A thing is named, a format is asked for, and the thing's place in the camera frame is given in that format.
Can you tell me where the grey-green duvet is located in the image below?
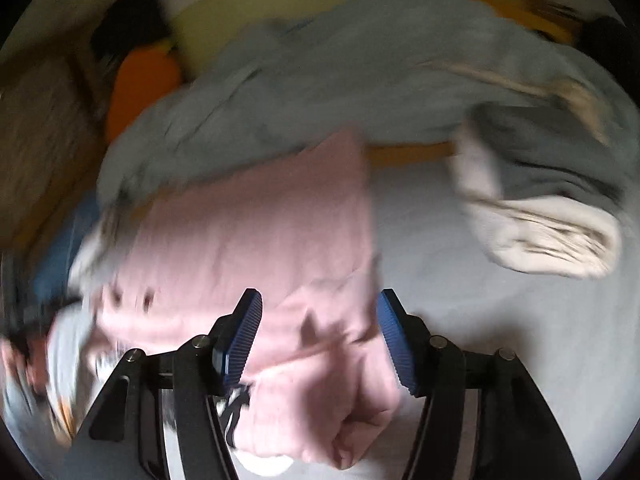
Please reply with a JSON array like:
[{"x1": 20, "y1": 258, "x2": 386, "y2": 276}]
[{"x1": 95, "y1": 0, "x2": 626, "y2": 211}]

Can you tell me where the blue pillow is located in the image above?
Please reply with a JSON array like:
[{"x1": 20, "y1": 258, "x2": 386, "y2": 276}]
[{"x1": 40, "y1": 195, "x2": 106, "y2": 301}]

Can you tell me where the patterned beige curtain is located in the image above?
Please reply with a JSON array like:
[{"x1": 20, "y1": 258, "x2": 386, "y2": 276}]
[{"x1": 0, "y1": 55, "x2": 101, "y2": 241}]

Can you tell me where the black clothing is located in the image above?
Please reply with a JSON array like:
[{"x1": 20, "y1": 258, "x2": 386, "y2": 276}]
[{"x1": 580, "y1": 15, "x2": 626, "y2": 61}]

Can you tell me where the orange carrot plush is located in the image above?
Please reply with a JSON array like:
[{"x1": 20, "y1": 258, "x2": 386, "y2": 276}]
[{"x1": 105, "y1": 45, "x2": 183, "y2": 143}]

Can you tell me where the grey folded garment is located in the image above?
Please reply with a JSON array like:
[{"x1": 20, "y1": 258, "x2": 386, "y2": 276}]
[{"x1": 470, "y1": 102, "x2": 626, "y2": 211}]

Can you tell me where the white folded cloth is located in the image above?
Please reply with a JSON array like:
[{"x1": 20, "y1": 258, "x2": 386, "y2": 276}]
[{"x1": 70, "y1": 210, "x2": 131, "y2": 291}]

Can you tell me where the wooden bed frame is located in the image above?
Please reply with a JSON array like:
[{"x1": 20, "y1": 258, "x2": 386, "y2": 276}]
[{"x1": 0, "y1": 0, "x2": 166, "y2": 256}]

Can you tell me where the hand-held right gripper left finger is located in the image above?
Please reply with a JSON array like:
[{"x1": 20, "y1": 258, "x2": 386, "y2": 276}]
[{"x1": 60, "y1": 287, "x2": 263, "y2": 480}]

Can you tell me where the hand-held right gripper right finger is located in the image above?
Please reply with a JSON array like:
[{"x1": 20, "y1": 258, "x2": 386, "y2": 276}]
[{"x1": 376, "y1": 288, "x2": 583, "y2": 480}]

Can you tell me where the person's left hand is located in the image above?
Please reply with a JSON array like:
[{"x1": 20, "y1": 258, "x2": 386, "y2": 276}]
[{"x1": 0, "y1": 342, "x2": 47, "y2": 396}]

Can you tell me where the black wall poster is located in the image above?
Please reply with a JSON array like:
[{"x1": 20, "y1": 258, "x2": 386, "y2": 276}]
[{"x1": 90, "y1": 0, "x2": 173, "y2": 61}]

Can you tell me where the cream folded garment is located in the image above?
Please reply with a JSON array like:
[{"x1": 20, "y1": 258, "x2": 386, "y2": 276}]
[{"x1": 450, "y1": 122, "x2": 623, "y2": 281}]

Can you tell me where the pink shirt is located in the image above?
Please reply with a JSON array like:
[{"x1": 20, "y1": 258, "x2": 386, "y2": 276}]
[{"x1": 95, "y1": 130, "x2": 403, "y2": 471}]

